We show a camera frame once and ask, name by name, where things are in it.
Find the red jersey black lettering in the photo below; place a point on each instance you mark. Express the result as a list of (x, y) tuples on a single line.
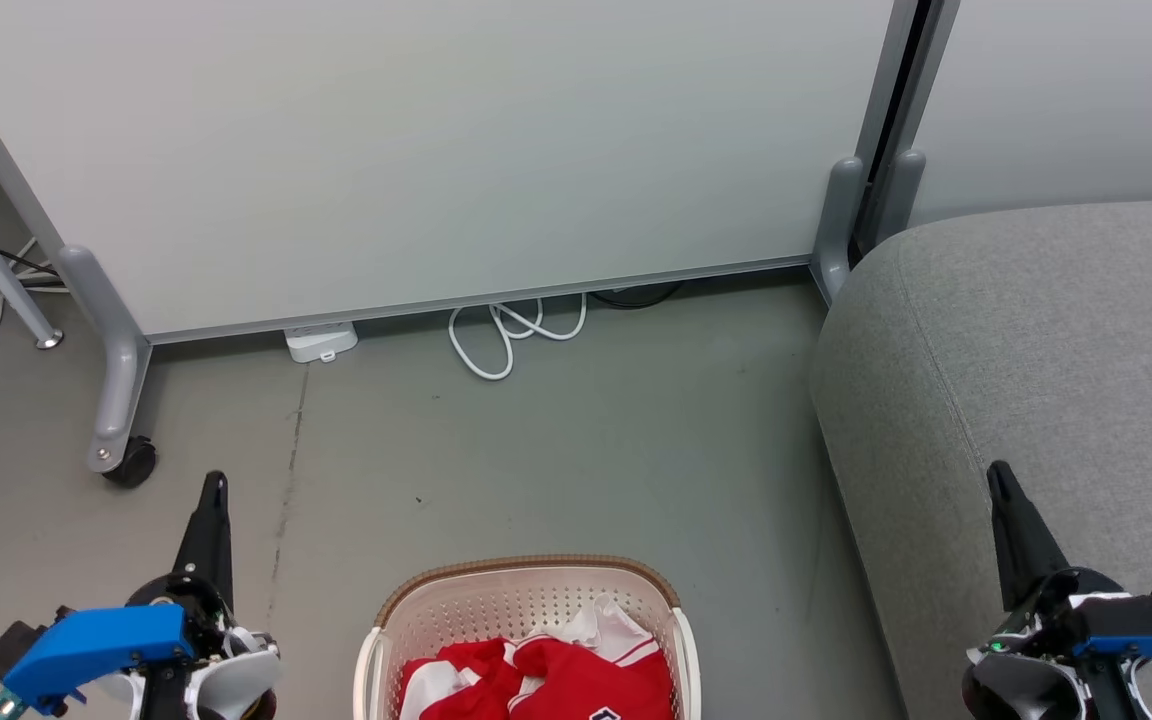
[(586, 680)]

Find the white power strip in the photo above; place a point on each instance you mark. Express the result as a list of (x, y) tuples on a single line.
[(321, 342)]

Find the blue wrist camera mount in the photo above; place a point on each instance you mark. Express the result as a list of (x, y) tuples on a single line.
[(101, 640), (1146, 620)]

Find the grey fabric sofa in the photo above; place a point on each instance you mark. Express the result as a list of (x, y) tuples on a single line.
[(1036, 350)]

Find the black caster wheel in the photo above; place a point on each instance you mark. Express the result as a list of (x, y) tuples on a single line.
[(134, 463)]

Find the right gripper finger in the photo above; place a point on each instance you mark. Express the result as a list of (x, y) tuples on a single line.
[(1024, 545)]

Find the grey partition foot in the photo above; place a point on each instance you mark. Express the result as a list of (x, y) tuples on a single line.
[(901, 195), (839, 215), (121, 370)]

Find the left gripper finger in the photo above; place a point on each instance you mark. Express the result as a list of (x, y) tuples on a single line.
[(214, 535)]

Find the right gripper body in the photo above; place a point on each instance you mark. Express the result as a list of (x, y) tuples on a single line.
[(1031, 685)]

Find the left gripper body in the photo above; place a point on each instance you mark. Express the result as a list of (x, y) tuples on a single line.
[(236, 680)]

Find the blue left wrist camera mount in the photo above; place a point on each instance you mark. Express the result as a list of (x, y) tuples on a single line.
[(101, 640)]

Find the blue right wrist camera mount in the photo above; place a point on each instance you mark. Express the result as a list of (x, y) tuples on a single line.
[(1146, 620)]

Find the beige plastic laundry basket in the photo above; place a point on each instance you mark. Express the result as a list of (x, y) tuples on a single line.
[(496, 605)]

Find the red shorts white stripe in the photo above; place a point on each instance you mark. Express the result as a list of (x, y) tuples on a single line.
[(471, 670)]

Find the white partition panel grey frame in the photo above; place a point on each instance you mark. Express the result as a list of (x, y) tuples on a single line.
[(436, 150), (1066, 100)]

